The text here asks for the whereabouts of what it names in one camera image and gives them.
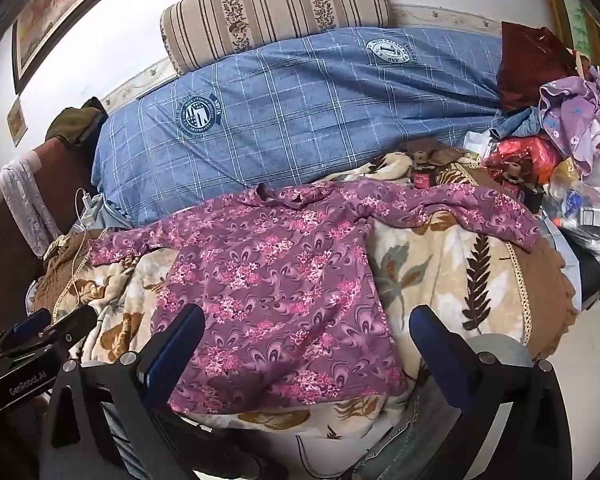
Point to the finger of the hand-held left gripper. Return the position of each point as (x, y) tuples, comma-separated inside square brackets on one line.
[(30, 324), (72, 327)]

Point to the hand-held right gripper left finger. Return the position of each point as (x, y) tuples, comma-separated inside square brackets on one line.
[(175, 360)]

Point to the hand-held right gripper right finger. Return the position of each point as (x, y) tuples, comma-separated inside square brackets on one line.
[(432, 345)]

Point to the purple floral shirt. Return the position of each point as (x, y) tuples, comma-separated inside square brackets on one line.
[(280, 280)]

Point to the beige leaf print blanket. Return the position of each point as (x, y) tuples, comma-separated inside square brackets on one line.
[(430, 280)]

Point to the brown bed headboard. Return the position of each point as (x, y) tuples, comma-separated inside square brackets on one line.
[(0, 240)]

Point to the white power strip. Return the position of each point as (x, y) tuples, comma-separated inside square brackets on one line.
[(90, 210)]

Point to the grey white cloth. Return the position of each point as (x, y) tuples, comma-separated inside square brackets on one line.
[(25, 200)]

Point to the brown quilted bedspread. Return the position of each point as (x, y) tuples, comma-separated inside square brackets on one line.
[(545, 290)]

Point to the dark red small bottle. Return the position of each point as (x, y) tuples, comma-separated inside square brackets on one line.
[(511, 182), (422, 175)]

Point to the black bag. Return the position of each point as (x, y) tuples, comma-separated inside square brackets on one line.
[(597, 280)]

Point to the brown cloth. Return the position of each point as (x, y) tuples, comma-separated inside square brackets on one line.
[(440, 152)]

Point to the olive green cloth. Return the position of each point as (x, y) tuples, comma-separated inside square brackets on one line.
[(70, 122)]

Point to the red plastic bag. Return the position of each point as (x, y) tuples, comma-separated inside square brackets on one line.
[(520, 157)]

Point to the clear plastic bags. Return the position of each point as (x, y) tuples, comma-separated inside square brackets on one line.
[(590, 195)]

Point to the blue denim cloth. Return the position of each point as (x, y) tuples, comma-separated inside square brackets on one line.
[(517, 122)]

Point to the blue plaid duvet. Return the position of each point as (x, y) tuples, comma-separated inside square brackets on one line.
[(300, 110)]

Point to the purple flower print garment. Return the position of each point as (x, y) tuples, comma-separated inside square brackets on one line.
[(575, 115)]

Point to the dark red cloth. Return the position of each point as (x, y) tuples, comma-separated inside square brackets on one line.
[(530, 65)]

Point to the striped floral cushion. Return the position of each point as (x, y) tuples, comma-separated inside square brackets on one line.
[(275, 10)]

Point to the small wall picture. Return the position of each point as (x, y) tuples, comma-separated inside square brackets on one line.
[(16, 121)]

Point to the framed wall picture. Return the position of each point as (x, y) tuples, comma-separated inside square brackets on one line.
[(60, 15)]

